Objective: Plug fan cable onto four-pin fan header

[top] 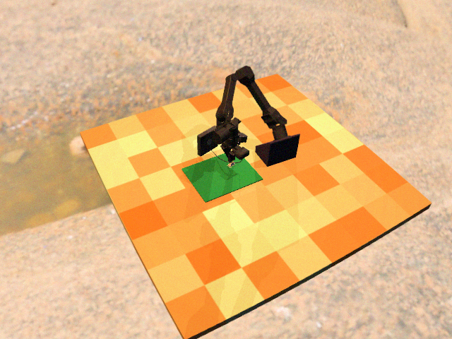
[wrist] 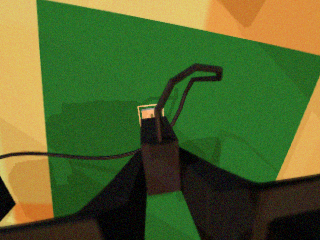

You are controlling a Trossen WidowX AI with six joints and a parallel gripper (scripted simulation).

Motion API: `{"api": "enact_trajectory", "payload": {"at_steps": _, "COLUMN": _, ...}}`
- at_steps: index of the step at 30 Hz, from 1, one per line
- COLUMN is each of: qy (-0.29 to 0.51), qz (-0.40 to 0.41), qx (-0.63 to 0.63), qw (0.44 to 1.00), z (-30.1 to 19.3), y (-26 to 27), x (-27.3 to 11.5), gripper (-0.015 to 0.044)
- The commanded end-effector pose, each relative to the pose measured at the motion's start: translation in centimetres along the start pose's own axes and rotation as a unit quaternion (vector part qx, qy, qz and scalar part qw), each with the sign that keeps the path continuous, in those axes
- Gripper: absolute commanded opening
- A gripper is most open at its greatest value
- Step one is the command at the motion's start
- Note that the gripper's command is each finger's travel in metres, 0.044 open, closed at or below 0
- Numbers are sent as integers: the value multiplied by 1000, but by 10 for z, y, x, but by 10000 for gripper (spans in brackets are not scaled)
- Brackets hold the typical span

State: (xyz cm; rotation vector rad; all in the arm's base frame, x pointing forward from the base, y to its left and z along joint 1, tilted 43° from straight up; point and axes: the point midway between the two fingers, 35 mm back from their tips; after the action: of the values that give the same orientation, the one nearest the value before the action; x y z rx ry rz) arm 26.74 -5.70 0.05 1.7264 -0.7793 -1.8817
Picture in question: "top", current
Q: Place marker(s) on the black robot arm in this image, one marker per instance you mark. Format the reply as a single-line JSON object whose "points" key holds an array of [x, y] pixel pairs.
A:
{"points": [[227, 127]]}

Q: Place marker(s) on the green board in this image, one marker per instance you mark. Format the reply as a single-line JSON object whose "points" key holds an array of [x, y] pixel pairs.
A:
{"points": [[213, 178]]}

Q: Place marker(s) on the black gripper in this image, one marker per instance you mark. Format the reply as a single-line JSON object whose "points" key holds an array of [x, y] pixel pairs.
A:
{"points": [[237, 151]]}

